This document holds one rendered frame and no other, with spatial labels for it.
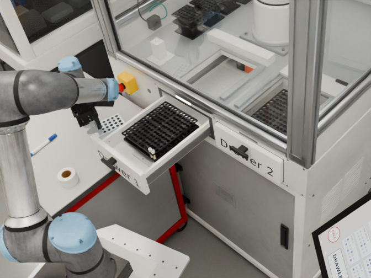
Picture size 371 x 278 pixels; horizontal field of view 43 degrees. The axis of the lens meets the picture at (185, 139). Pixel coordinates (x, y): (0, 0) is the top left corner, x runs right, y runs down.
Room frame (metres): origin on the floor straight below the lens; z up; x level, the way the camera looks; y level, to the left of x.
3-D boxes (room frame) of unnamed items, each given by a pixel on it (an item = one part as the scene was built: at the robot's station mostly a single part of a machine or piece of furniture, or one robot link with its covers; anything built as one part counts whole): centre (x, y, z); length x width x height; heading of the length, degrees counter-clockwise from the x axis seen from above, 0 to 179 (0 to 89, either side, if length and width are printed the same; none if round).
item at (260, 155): (1.07, -0.20, 0.87); 0.29 x 0.02 x 0.11; 36
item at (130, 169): (1.14, 0.25, 0.87); 0.29 x 0.02 x 0.11; 36
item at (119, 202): (1.48, 0.47, 0.38); 0.62 x 0.58 x 0.76; 36
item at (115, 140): (1.26, 0.08, 0.86); 0.40 x 0.26 x 0.06; 126
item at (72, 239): (0.77, 0.36, 0.99); 0.13 x 0.12 x 0.14; 77
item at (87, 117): (1.38, 0.35, 0.95); 0.09 x 0.08 x 0.12; 111
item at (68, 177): (1.21, 0.46, 0.78); 0.07 x 0.07 x 0.04
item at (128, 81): (1.58, 0.19, 0.88); 0.07 x 0.05 x 0.07; 36
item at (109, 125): (1.44, 0.30, 0.78); 0.12 x 0.08 x 0.04; 111
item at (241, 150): (1.05, -0.18, 0.91); 0.07 x 0.04 x 0.01; 36
